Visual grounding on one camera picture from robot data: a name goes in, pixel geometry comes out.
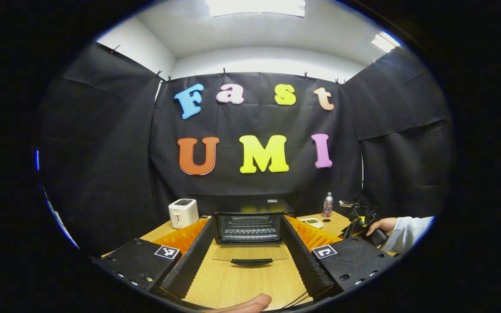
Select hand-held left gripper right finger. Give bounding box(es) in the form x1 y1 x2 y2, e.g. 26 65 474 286
280 215 399 300

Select black electric oven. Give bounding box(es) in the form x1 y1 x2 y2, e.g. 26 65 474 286
210 199 297 267

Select white toaster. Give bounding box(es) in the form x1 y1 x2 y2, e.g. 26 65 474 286
168 199 200 229

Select black backdrop cloth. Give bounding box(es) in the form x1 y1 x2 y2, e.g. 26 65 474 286
37 41 455 257

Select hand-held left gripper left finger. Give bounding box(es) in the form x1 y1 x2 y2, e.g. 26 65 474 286
93 216 218 300

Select large ceiling light panel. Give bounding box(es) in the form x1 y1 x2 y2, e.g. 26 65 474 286
205 0 307 18

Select small ceiling light panel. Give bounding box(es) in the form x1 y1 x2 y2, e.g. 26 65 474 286
371 31 401 53

